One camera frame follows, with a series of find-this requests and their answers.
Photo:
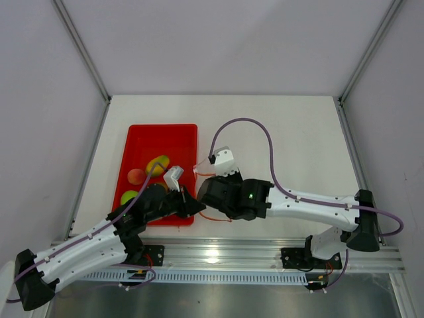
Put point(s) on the aluminium frame post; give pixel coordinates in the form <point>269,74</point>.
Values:
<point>372,47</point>
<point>72,30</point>

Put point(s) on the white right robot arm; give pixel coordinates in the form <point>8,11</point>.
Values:
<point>350,226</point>

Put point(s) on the pink peach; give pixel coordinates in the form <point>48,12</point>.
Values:
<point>136,176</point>

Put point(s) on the red plastic tray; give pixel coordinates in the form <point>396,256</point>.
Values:
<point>145,142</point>

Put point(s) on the right aluminium frame post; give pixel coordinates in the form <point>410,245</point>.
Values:
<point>372,47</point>

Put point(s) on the yellow green mango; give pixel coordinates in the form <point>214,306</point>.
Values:
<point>157,166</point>

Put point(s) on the clear zip top bag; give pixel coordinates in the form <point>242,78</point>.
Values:
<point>203,170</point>

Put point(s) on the green apple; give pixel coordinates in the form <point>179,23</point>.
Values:
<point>127,196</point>

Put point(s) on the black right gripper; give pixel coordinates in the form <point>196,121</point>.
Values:
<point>222,178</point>

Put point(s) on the aluminium front rail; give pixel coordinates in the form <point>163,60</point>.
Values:
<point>261,255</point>

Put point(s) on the brown kiwi fruit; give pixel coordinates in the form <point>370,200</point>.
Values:
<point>163,184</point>

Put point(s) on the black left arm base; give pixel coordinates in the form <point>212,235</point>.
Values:
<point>153,256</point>

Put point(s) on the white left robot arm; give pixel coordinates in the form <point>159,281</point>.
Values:
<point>114,240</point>

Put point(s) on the left aluminium frame post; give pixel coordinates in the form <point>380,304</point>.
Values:
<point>72,30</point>

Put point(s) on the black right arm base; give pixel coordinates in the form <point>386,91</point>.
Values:
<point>298,259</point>

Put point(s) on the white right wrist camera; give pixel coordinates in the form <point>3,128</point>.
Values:
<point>223,162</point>

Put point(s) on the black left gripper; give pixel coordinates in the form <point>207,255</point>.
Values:
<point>187,203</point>

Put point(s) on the white slotted cable duct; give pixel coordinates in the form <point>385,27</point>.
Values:
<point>198,277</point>

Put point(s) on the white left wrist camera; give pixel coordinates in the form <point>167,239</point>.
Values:
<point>171,178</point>

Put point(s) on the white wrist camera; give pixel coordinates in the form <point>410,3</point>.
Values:
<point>171,178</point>
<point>223,162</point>

